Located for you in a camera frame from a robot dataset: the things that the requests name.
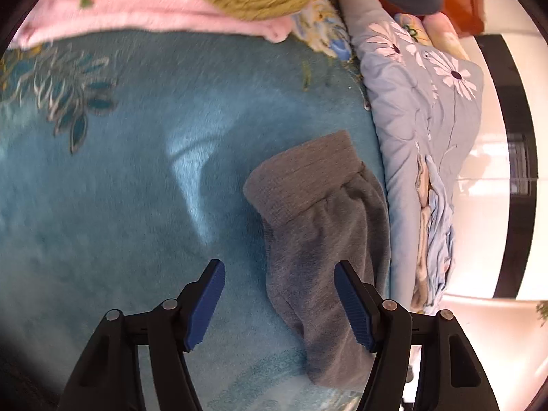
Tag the light blue floral quilt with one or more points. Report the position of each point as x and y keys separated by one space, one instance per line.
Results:
x=424 y=102

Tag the teal floral bed blanket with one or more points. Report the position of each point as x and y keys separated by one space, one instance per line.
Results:
x=123 y=157

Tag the light blue shirt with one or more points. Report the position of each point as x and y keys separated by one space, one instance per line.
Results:
x=440 y=239

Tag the pink pillow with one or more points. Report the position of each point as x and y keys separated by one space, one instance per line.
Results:
x=443 y=35

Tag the floral roll pillow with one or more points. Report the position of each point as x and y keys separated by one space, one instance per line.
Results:
x=414 y=27

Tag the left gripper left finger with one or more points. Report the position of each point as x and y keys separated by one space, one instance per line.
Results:
x=107 y=375

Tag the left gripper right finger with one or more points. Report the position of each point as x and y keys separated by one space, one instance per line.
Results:
x=451 y=376

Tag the beige yellow fleece garment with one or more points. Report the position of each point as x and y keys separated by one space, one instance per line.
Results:
x=420 y=290

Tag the pink folded garment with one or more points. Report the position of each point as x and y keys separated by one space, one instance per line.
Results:
x=52 y=20

